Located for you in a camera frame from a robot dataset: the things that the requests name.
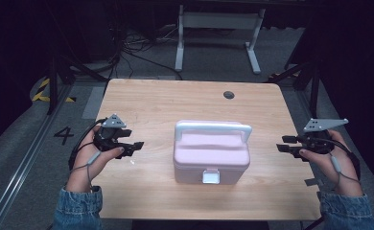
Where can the black tripod stand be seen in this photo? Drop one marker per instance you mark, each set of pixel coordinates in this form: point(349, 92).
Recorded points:
point(309, 80)
point(55, 80)

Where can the grey tape piece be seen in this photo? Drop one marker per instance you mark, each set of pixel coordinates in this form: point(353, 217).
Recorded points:
point(313, 182)

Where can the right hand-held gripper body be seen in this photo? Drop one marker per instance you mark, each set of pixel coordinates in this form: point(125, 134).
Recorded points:
point(317, 142)

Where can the dark round table grommet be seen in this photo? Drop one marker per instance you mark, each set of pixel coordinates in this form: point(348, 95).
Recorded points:
point(229, 95)

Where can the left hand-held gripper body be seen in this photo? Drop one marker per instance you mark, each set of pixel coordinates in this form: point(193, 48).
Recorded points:
point(109, 138)

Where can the person's left hand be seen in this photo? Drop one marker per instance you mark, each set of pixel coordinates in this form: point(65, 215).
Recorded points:
point(86, 166)

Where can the white metal stand frame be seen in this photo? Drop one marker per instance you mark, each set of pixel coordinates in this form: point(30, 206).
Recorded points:
point(220, 20)

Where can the metal floor rail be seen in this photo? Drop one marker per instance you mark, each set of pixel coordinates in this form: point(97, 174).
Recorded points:
point(22, 166)

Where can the person's right hand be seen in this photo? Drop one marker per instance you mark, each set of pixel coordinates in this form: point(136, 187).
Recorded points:
point(333, 169)

